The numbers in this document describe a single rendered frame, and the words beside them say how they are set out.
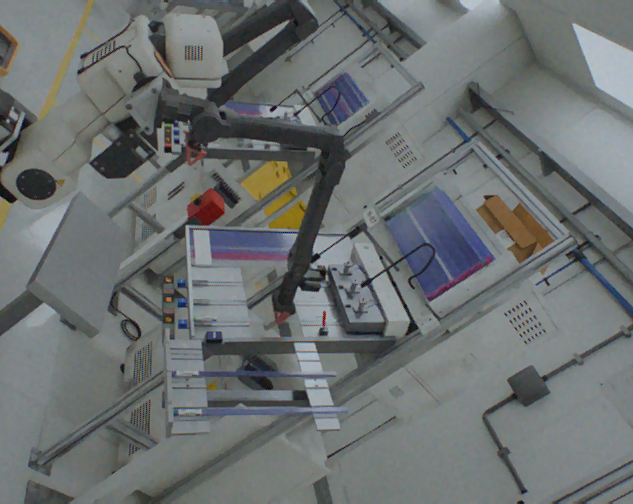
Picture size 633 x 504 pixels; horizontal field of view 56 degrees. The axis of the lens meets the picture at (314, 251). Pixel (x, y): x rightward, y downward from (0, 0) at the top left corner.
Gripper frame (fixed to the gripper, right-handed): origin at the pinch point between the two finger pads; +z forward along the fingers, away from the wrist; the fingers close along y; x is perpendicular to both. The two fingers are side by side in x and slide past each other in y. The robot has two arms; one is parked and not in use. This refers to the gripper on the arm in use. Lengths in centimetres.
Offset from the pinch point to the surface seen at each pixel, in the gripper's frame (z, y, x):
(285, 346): 2.6, -10.0, -1.7
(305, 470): 70, -10, -28
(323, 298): -0.8, 13.9, -19.9
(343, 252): -3, 45, -36
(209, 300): 3.8, 12.3, 22.5
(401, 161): -11, 135, -92
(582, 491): -25, -84, -58
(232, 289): 3.1, 19.0, 13.7
